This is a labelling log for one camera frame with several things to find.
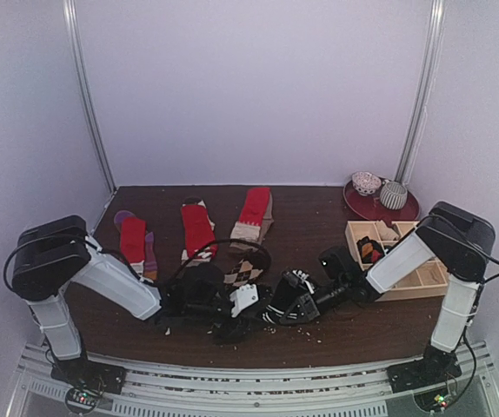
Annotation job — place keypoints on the red sock middle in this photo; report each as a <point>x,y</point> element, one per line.
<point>198,229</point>

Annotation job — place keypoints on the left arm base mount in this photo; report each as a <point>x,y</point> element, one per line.
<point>84,374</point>

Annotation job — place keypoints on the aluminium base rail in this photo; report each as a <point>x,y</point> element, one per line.
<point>154,389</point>

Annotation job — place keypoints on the purple striped sock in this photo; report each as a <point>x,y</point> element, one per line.
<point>150,265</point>

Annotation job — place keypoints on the grey striped cup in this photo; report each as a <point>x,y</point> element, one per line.
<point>393,195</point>

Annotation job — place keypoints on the beige sock in box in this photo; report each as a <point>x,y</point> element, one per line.
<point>386,233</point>

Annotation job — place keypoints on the red white sock right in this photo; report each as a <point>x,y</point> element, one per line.
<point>255,217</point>

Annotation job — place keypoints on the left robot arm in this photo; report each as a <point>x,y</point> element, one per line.
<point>49,257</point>

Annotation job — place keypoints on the rolled colourful socks in box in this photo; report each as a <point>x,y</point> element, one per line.
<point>370,251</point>

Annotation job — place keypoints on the aluminium frame post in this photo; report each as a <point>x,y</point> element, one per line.
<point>427,80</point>
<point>70,18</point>

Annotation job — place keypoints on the aluminium frame post left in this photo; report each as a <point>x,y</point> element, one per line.
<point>70,18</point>

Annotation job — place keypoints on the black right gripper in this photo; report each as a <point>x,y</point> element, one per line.
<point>309,307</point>

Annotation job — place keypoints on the red round tray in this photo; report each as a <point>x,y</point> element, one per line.
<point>370,208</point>

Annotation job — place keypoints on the white patterned bowl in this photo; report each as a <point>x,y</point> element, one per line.
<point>365,183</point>

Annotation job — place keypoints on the aluminium frame post right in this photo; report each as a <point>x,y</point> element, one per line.
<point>427,80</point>

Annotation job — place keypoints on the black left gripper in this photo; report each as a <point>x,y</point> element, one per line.
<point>239,328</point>

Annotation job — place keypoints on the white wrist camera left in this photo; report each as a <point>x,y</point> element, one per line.
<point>242,298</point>

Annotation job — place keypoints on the red sock far left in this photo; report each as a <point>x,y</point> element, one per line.
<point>132,242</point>

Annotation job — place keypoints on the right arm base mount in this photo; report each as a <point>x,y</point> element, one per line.
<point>434,367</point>

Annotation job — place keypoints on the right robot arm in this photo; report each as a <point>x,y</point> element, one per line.
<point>445,254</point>

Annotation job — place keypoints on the brown argyle sock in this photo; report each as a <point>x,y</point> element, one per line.
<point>243,273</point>

